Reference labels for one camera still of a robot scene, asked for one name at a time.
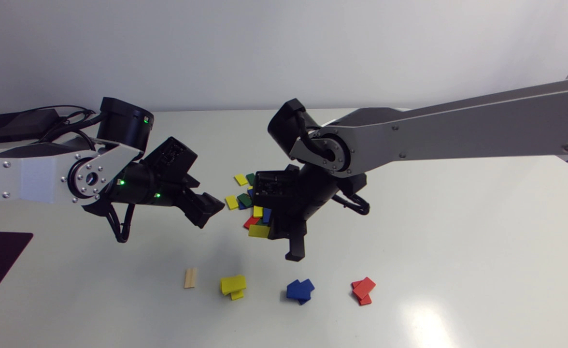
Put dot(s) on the pile of red wooden blocks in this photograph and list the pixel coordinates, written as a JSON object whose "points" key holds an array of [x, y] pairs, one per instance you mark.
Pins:
{"points": [[363, 290]]}

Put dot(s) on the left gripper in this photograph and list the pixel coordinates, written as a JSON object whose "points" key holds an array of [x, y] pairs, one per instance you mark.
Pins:
{"points": [[182, 198]]}

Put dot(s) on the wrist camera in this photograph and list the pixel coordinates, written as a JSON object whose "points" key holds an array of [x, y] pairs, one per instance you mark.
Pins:
{"points": [[170, 157], [274, 188]]}

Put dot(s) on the yellow wooden block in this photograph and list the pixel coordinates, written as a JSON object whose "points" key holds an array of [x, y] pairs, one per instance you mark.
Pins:
{"points": [[259, 231], [258, 211], [231, 202], [241, 180]]}

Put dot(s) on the natural wooden block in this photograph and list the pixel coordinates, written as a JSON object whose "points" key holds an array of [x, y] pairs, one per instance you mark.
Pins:
{"points": [[190, 278]]}

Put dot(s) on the pile of yellow wooden blocks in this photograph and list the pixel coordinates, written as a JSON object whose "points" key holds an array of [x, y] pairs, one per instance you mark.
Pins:
{"points": [[233, 285]]}

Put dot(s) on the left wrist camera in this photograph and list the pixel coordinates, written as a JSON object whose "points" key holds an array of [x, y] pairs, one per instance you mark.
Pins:
{"points": [[170, 157]]}

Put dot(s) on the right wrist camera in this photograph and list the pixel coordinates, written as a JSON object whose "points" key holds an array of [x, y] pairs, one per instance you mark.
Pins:
{"points": [[274, 188]]}

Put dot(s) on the pile of blue wooden blocks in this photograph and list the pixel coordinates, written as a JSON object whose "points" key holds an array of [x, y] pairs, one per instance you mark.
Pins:
{"points": [[299, 290]]}

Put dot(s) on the black power brick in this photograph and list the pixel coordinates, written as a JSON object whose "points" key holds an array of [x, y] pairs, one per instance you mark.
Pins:
{"points": [[18, 125]]}

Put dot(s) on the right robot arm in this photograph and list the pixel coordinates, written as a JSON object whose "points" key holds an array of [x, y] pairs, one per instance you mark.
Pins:
{"points": [[458, 123]]}

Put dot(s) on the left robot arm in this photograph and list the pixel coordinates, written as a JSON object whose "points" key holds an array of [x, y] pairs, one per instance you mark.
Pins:
{"points": [[37, 179]]}

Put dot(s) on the red wooden block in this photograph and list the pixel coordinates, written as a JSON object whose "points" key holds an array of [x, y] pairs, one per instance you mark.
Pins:
{"points": [[251, 223]]}

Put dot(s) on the dark green wooden block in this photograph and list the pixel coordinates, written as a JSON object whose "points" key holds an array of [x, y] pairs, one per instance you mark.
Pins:
{"points": [[250, 179], [244, 199], [263, 222]]}

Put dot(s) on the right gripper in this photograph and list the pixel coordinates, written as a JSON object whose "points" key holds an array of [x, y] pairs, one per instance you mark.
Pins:
{"points": [[293, 205]]}

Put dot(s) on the dark mat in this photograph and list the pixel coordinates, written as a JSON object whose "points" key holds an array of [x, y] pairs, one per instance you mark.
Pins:
{"points": [[1, 258]]}

